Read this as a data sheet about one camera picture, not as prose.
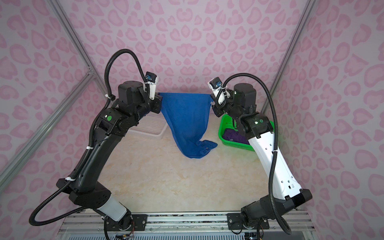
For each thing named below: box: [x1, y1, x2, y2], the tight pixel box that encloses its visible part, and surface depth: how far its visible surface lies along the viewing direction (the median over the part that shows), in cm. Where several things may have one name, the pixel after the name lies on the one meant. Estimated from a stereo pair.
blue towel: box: [159, 92, 218, 159], surface depth 77 cm
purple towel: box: [222, 128, 250, 145], surface depth 97 cm
